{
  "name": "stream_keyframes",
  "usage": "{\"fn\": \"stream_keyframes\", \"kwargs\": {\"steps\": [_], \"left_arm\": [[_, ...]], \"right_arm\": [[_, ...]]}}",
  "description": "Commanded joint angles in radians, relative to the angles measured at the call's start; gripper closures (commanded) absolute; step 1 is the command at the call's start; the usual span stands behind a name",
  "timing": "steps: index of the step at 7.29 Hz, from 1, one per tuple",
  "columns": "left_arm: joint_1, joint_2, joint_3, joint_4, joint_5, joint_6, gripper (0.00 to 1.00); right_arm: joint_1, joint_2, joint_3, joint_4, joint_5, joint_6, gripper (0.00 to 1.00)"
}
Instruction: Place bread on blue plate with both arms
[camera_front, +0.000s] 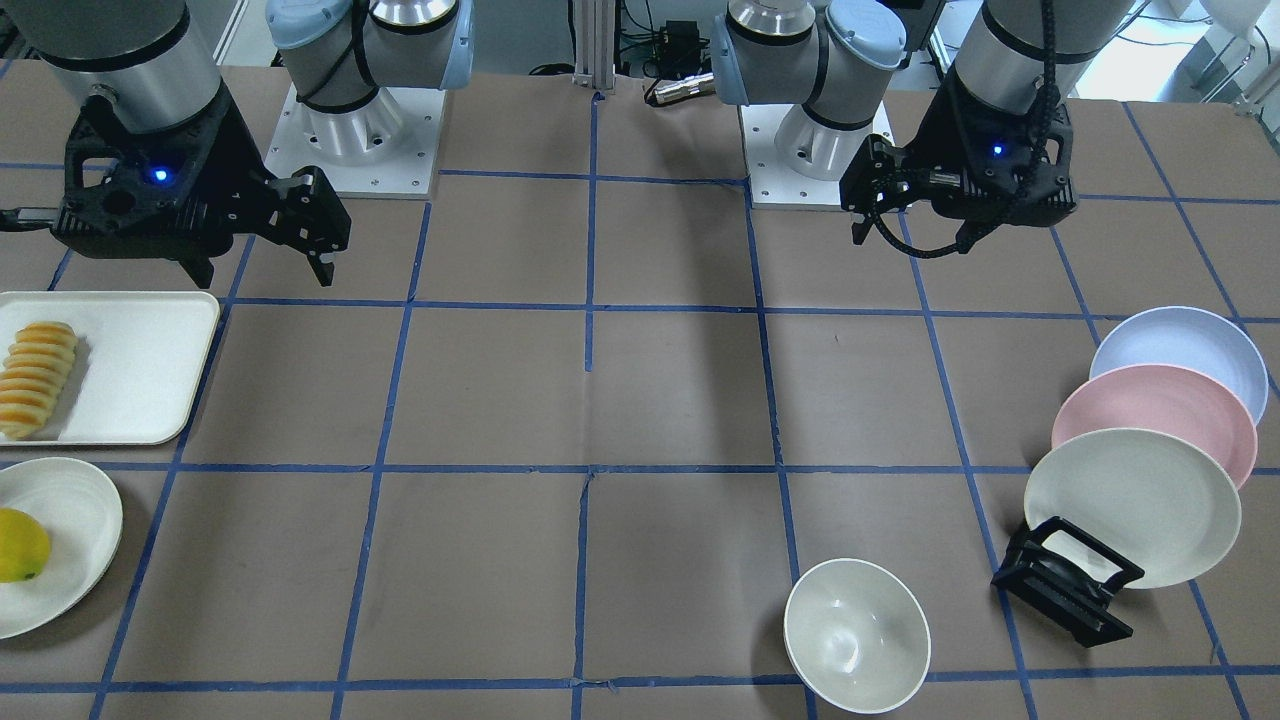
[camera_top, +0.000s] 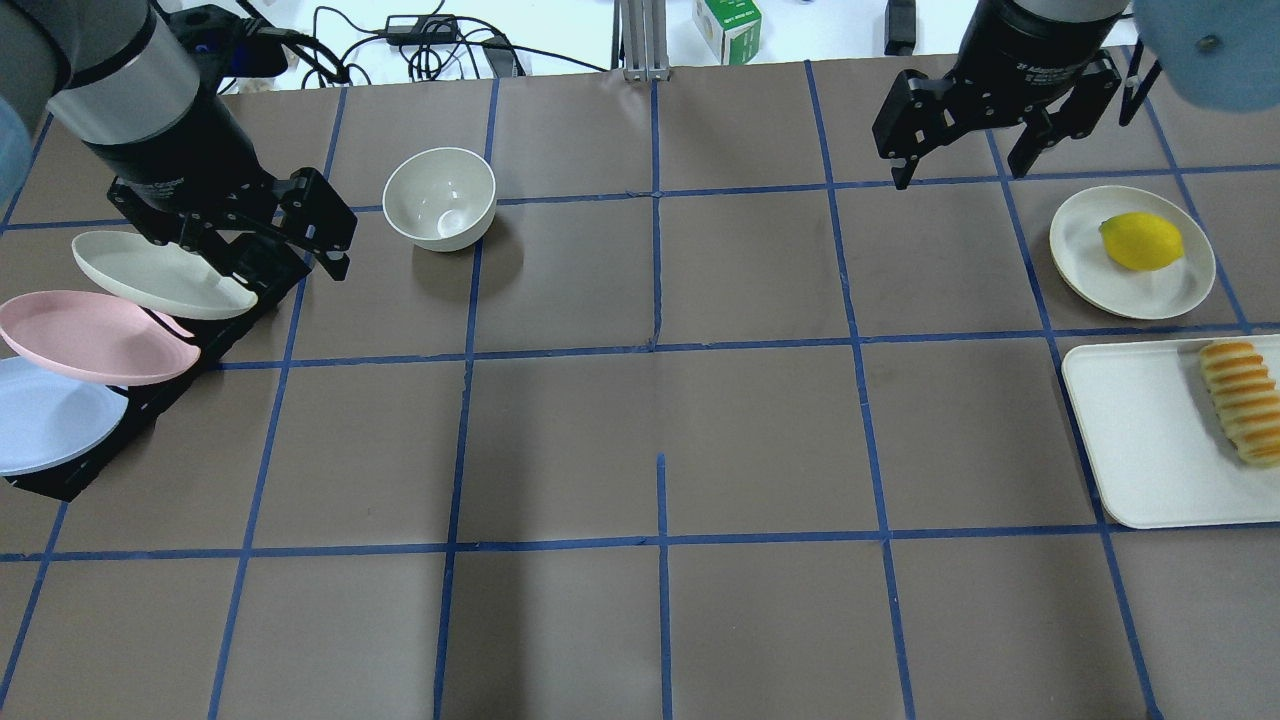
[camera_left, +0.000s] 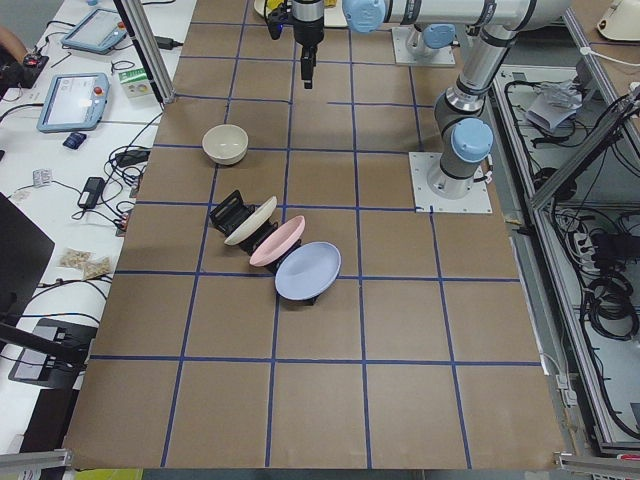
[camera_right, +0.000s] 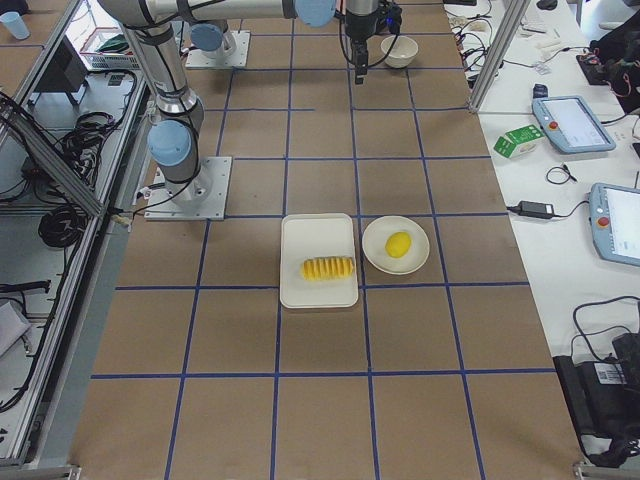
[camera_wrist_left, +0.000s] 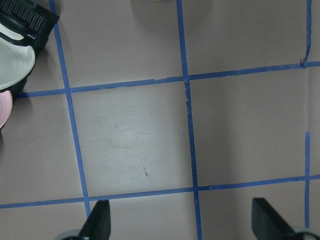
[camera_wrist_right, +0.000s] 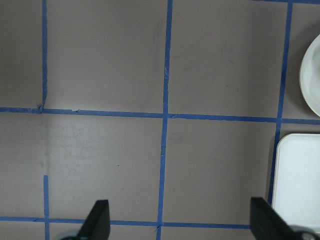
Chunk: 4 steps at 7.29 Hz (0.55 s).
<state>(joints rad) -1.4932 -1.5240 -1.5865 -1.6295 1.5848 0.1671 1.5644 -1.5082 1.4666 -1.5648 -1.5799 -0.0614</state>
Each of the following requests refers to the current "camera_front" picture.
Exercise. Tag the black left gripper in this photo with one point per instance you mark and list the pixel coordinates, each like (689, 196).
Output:
(935, 135)

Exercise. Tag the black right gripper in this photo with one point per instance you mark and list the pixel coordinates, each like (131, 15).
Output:
(232, 150)

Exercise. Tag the yellow ridged bread loaf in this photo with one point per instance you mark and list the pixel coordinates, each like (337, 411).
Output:
(36, 369)

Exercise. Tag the blue plate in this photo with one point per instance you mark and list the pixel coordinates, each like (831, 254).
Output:
(1194, 338)

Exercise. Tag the pink plate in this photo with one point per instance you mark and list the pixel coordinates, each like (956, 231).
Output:
(1170, 399)

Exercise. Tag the white round plate with lemon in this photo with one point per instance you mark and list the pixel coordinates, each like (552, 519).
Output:
(80, 507)

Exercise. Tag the cream white plate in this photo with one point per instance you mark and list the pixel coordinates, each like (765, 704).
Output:
(1158, 501)

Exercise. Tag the black plate rack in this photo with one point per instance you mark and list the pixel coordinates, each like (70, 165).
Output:
(1061, 590)

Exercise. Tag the silver cylindrical connector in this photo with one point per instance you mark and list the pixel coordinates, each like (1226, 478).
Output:
(668, 92)

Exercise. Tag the white rectangular tray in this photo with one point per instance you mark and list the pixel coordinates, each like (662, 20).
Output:
(139, 360)

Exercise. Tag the black power adapter box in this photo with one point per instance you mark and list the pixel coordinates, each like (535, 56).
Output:
(677, 43)

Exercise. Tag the yellow lemon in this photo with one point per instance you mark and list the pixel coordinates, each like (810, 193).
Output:
(25, 546)

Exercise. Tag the white bowl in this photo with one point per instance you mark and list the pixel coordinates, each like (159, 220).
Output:
(857, 636)

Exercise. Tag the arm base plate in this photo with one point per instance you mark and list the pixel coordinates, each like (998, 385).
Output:
(770, 170)
(400, 150)

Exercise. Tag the aluminium frame post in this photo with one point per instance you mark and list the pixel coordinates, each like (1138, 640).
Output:
(595, 42)

